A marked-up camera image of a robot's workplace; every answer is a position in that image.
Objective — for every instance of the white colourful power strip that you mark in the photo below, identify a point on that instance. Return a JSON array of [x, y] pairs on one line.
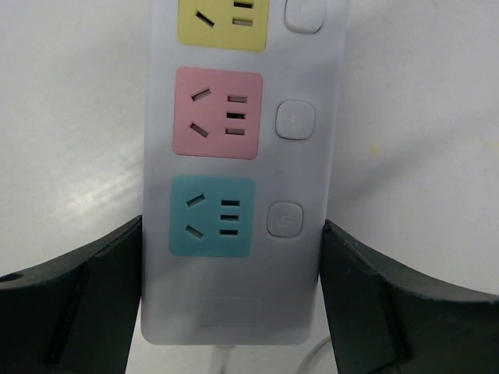
[[241, 109]]

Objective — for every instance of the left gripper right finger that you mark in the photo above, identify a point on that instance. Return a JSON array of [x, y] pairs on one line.
[[385, 317]]

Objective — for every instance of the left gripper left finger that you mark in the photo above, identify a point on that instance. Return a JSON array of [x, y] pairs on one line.
[[75, 313]]

